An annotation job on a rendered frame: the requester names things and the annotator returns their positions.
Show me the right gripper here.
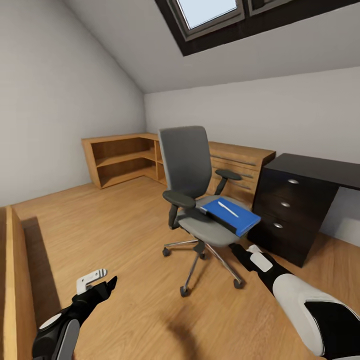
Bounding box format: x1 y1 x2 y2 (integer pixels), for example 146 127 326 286
229 243 252 272

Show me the folder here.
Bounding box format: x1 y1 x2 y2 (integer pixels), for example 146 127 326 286
201 197 261 237

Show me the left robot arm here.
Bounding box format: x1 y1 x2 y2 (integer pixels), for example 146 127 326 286
32 268 118 360

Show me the swivel chair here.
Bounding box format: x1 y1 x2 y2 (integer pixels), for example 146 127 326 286
157 125 252 297

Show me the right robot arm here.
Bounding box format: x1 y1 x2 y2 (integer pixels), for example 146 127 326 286
229 243 360 360

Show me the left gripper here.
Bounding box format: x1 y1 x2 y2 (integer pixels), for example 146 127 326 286
72 276 118 316

